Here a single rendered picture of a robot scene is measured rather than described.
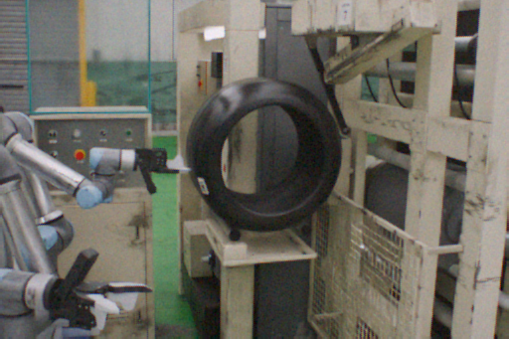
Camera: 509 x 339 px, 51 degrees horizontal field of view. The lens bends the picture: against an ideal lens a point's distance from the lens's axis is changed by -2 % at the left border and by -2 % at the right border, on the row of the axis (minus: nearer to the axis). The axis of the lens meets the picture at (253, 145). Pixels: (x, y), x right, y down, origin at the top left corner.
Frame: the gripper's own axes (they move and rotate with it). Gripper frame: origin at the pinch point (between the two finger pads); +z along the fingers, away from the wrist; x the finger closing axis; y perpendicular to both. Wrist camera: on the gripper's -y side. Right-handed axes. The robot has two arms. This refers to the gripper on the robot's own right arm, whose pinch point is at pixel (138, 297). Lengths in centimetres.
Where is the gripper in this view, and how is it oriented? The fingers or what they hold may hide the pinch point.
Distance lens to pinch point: 115.6
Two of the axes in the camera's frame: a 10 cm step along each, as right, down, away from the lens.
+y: -0.5, 10.0, 0.3
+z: 9.7, 0.6, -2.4
